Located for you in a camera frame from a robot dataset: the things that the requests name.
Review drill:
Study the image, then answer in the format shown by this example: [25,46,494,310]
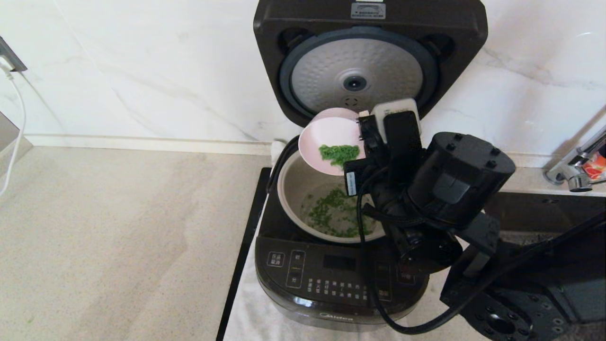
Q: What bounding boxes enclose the pink bowl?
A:
[298,108,367,177]

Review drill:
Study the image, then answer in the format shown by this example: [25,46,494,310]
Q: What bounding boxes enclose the black rice cooker lid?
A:
[253,0,489,128]

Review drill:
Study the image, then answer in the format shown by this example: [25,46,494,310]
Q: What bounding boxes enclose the white inner pot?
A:
[277,139,393,243]

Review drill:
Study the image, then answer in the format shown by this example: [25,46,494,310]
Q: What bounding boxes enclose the black rice cooker body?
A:
[255,135,430,332]

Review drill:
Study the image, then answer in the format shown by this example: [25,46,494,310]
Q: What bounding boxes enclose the chopped green vegetables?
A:
[303,144,374,237]

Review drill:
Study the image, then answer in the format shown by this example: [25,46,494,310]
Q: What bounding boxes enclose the white towel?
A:
[223,139,469,341]

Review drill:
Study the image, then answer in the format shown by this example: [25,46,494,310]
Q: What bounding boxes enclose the chrome faucet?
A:
[544,126,606,193]

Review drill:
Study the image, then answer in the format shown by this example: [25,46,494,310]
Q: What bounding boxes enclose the grey metal panel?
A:
[0,111,34,178]

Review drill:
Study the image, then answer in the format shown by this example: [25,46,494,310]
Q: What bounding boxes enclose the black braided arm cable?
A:
[365,208,427,227]

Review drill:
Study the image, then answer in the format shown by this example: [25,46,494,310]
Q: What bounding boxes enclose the white cable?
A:
[0,61,27,197]

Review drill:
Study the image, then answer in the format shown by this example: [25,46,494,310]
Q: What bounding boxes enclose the dark wall socket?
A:
[0,36,28,73]

